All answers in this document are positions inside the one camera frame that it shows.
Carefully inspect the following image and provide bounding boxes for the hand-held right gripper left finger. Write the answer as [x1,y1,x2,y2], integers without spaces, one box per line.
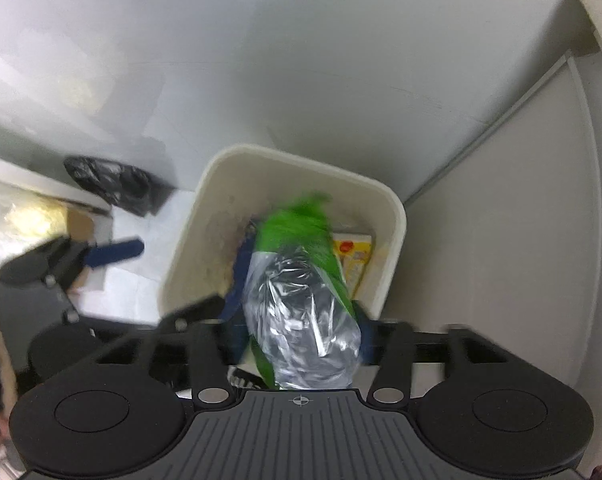
[94,295,249,407]

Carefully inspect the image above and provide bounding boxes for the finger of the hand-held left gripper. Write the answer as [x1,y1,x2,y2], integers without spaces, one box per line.
[46,238,145,288]
[78,315,161,336]

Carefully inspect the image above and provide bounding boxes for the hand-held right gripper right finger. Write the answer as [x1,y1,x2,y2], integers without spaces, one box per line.
[356,304,512,406]

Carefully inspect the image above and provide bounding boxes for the green silver snack packet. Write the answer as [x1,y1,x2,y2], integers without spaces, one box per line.
[241,191,363,392]

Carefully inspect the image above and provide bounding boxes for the dark blue packet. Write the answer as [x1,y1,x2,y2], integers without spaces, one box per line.
[220,217,262,321]

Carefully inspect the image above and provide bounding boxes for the yellow snack packet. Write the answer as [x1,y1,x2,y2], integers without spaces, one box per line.
[331,232,377,291]

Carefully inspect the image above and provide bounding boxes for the white plastic bin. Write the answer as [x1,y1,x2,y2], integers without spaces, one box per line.
[157,143,408,323]

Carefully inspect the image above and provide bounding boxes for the brown cardboard piece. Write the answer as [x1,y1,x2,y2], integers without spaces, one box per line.
[64,205,114,246]

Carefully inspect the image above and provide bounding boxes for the black plastic bag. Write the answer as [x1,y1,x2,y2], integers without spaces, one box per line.
[64,155,174,217]

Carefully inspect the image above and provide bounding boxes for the clear plastic bag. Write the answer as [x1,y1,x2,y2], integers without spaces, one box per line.
[0,177,69,261]

